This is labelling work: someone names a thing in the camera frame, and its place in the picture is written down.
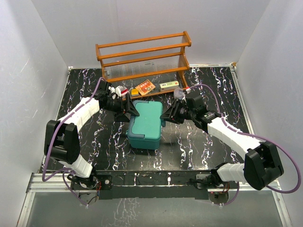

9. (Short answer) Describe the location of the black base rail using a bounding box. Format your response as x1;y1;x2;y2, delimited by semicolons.
63;169;240;201

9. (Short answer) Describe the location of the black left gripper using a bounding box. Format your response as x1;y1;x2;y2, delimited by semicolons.
103;94;139;122

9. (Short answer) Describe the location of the green medicine kit box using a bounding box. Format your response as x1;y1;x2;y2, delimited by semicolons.
126;100;163;150

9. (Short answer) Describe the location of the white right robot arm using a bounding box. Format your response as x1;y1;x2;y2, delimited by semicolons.
161;92;284;190

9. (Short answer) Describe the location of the orange patterned medicine box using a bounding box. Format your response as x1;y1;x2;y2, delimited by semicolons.
135;79;156;96

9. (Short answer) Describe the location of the red white medicine box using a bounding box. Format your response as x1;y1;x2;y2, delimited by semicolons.
120;87;129;96

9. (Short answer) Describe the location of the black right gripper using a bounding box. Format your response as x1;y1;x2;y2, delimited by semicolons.
160;99;195;124

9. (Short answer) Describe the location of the clear round plastic jar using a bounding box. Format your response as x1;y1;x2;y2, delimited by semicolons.
173;88;186;100

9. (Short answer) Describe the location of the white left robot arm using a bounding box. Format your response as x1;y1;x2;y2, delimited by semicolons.
44;78;140;189

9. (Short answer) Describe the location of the cream long medicine box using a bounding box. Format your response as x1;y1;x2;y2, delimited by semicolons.
160;80;179;92

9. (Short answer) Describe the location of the orange wooden shelf rack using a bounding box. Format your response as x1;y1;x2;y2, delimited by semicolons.
95;31;192;96

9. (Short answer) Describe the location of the yellow grey small box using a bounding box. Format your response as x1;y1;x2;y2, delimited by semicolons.
131;88;139;96

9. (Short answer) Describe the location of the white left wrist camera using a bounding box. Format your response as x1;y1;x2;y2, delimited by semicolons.
109;86;123;99

